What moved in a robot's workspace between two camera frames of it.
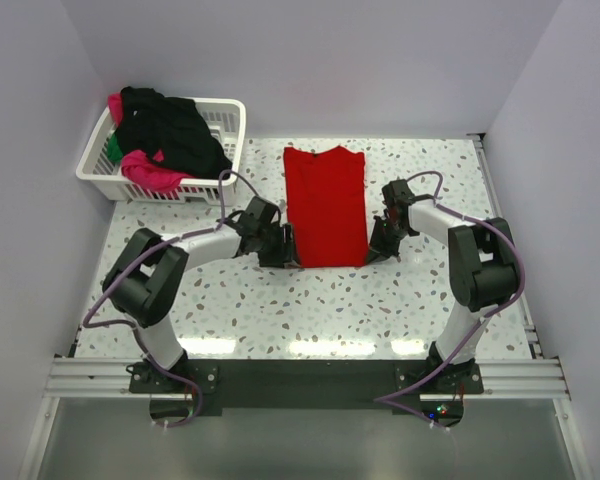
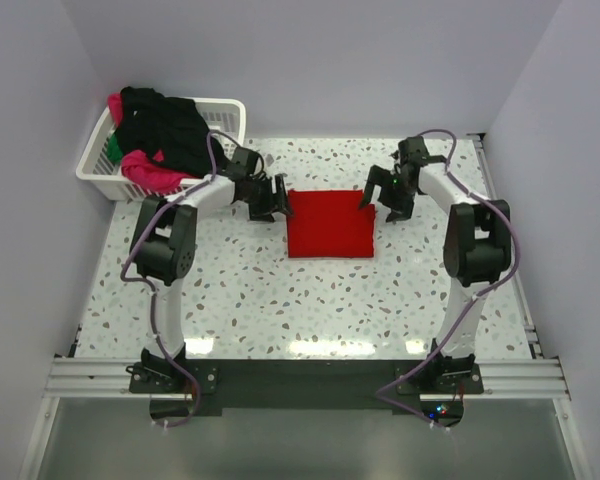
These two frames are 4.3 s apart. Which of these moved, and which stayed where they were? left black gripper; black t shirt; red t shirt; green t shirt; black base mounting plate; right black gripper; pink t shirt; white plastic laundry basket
Moved: left black gripper; right black gripper; red t shirt
Stayed: white plastic laundry basket; pink t shirt; black t shirt; black base mounting plate; green t shirt
